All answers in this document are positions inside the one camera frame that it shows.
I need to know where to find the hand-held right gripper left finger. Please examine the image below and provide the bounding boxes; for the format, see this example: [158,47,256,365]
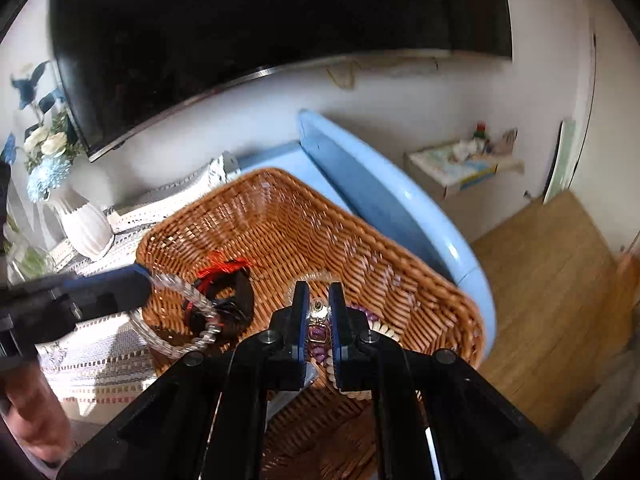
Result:
[57,281,310,480]

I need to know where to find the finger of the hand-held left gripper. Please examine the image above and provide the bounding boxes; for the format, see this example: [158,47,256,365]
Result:
[0,266,153,333]

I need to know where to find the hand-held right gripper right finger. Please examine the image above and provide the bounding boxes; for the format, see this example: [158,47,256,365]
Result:
[329,282,583,480]

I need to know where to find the pale yellow spiral hair tie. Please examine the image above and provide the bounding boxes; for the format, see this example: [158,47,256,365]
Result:
[290,272,402,402]

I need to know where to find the clear bead bracelet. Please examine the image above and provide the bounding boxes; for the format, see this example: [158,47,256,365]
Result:
[131,269,224,360]

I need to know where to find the black wrist watch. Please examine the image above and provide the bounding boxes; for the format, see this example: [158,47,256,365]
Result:
[182,269,257,342]

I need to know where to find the red string bracelet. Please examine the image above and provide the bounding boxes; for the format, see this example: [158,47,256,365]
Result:
[181,251,257,328]

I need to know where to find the brown wicker basket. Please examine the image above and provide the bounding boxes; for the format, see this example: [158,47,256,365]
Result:
[135,167,487,480]

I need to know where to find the person's left hand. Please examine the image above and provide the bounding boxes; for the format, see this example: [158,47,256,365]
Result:
[0,360,74,467]

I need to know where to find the white ribbed vase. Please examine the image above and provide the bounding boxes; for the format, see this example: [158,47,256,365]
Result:
[50,195,116,262]

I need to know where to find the clear glass vase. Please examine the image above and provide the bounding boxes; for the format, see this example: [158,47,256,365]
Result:
[2,232,57,286]

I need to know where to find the striped woven tablecloth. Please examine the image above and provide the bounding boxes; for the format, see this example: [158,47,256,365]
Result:
[30,152,242,422]

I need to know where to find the blue and white flowers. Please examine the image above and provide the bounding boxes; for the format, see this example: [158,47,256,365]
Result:
[0,60,87,204]

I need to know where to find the small white shelf box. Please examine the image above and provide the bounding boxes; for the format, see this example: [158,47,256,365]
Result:
[404,127,526,201]

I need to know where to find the pale green leaning board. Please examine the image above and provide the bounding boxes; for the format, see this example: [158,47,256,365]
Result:
[542,117,579,206]

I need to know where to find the black flat screen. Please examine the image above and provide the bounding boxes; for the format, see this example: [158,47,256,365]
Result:
[47,0,516,163]

